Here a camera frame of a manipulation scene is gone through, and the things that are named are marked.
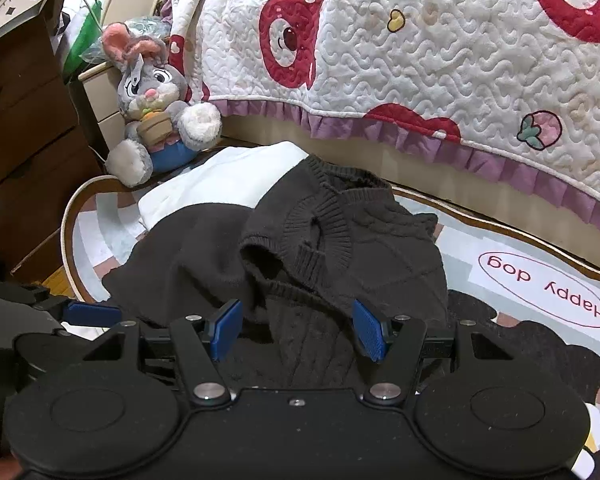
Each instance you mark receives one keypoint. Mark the dark knit sweater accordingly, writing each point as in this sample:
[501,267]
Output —
[330,240]

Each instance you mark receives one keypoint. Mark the white folded cloth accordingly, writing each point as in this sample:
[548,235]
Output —
[220,175]

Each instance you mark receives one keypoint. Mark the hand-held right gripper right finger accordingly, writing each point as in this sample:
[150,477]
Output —
[369,331]

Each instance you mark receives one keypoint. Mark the white bear-print quilted bedspread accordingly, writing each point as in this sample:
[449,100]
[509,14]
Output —
[380,60]

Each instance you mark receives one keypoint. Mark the printed floor mat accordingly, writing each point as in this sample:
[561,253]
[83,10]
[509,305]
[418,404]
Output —
[462,252]

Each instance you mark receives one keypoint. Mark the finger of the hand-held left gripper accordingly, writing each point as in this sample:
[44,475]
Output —
[92,313]

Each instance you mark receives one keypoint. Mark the white nightstand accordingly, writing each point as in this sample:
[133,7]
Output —
[105,105]

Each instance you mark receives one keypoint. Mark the brown wooden cabinet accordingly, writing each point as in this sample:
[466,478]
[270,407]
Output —
[25,160]

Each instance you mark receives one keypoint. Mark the green and white bag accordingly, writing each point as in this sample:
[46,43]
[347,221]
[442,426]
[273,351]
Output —
[82,35]

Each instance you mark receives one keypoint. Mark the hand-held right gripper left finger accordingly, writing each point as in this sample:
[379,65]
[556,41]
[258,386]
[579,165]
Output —
[226,331]

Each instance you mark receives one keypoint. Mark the grey rabbit plush toy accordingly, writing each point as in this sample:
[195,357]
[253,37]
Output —
[152,85]

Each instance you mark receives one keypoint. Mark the clear plastic bag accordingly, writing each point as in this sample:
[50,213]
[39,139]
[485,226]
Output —
[147,24]

